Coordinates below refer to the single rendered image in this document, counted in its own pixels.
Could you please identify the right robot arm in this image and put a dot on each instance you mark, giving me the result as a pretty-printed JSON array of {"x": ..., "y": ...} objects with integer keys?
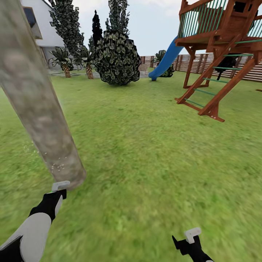
[{"x": 191, "y": 245}]

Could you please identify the garden chair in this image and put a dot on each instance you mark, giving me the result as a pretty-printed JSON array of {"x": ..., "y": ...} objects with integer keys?
[{"x": 143, "y": 67}]

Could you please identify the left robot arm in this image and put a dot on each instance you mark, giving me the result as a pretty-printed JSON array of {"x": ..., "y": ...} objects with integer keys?
[{"x": 27, "y": 243}]

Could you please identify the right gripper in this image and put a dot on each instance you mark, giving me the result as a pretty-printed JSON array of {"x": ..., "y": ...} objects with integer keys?
[{"x": 186, "y": 248}]

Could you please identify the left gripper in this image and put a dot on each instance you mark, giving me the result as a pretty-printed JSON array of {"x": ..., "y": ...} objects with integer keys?
[{"x": 63, "y": 192}]

